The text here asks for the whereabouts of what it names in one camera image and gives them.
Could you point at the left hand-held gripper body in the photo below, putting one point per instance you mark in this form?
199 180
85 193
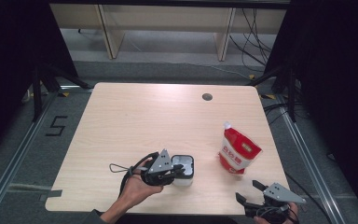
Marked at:
161 165

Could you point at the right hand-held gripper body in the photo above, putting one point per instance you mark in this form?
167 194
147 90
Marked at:
279 194

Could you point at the glass jar with black lid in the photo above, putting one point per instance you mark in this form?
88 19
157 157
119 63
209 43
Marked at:
183 183

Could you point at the red and white pouch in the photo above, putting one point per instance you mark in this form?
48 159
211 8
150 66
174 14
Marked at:
239 152

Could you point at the person's right hand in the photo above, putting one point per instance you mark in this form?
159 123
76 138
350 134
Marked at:
293 214

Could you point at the person's left hand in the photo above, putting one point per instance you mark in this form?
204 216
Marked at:
140 189

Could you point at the person's dark sleeve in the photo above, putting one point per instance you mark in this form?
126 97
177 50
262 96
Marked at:
93 218

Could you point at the black metal stand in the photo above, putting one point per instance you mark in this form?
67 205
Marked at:
37 93
291 93

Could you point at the dark grey tape strip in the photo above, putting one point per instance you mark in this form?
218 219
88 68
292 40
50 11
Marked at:
51 194

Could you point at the dark curtain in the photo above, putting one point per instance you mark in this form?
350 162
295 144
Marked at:
338 62
6 46

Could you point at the beige wooden desk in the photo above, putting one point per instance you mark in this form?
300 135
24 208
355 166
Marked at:
167 18

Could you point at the metal floor rail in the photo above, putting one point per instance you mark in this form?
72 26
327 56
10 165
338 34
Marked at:
18 157
305 155

